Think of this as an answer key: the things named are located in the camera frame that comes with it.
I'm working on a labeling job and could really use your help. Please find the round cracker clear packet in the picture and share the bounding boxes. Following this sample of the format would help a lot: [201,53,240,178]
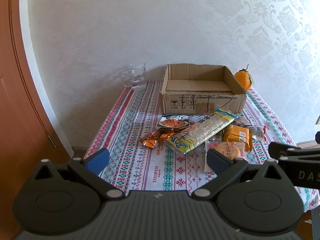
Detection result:
[206,140,247,160]

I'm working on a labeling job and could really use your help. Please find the clear packet with red tab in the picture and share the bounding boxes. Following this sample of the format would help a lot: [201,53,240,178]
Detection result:
[248,126,266,142]

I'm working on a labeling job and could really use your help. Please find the orange snack pack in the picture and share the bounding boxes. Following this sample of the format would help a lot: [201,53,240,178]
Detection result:
[223,125,253,152]

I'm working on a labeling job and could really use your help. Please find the yellow fish strip snack bag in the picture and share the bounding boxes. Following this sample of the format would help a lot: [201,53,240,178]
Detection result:
[165,109,239,154]

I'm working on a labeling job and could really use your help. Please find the shiny orange foil snack bag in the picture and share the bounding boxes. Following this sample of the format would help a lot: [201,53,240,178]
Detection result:
[140,127,185,149]

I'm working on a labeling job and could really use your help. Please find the photo-print snack packet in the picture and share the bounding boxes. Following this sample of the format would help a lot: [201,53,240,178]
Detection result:
[156,115,190,128]

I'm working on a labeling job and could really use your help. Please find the patterned woven tablecloth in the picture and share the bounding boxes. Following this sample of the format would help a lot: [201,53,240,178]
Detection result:
[83,80,320,212]

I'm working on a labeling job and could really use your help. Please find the brown wooden door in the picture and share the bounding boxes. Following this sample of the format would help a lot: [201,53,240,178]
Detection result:
[1,0,70,239]

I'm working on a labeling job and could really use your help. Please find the orange with green leaf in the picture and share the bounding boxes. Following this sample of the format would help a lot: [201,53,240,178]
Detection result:
[234,64,254,90]

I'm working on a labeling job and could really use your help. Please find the open cardboard box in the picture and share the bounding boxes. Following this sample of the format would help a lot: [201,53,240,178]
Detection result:
[160,63,247,115]

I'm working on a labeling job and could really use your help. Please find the clear glass mug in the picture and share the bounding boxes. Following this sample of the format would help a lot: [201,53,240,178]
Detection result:
[119,63,146,91]

